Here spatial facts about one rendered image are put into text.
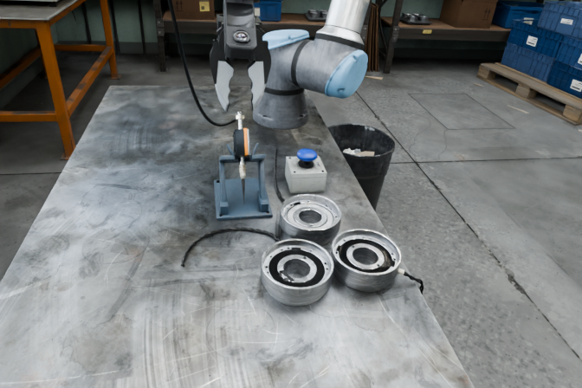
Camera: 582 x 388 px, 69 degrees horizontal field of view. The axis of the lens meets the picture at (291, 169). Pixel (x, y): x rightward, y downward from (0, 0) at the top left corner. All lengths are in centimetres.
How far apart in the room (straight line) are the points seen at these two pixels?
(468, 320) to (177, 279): 136
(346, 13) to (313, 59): 12
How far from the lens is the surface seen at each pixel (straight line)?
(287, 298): 61
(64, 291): 69
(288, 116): 109
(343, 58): 99
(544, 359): 185
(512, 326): 190
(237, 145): 76
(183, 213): 79
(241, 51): 63
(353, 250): 68
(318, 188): 85
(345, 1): 102
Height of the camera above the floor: 127
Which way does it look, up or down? 30 degrees down
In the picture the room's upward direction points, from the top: 4 degrees clockwise
